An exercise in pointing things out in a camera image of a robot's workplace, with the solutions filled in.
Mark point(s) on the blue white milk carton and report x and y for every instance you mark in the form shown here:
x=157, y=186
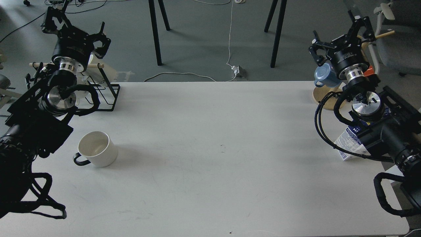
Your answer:
x=349, y=141

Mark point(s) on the black table leg pair right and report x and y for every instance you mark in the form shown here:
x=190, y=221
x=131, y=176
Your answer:
x=279, y=27

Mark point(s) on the blue mug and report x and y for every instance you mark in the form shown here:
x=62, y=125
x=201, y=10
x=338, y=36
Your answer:
x=325, y=76

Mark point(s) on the white mug on rack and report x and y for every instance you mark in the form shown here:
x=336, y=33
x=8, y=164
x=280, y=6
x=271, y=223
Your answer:
x=81, y=80

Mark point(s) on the orange mug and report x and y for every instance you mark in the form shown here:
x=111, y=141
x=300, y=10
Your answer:
x=369, y=71

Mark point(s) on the white power adapter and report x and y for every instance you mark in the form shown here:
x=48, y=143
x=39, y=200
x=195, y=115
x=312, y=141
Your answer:
x=238, y=72

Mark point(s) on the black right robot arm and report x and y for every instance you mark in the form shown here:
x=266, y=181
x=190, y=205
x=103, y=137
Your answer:
x=389, y=125

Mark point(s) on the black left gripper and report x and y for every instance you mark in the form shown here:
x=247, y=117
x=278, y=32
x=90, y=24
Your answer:
x=74, y=46

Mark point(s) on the grey office chair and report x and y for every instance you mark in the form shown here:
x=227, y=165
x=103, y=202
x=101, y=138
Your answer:
x=398, y=36

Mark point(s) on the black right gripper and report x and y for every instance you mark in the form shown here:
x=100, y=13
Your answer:
x=345, y=53

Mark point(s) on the black wire rack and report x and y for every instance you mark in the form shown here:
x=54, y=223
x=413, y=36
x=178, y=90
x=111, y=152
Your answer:
x=102, y=78

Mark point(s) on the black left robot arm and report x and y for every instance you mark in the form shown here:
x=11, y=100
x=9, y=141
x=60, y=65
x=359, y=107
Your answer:
x=39, y=120

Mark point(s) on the white mug black handle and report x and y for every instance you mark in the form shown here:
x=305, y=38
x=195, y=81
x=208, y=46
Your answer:
x=96, y=148

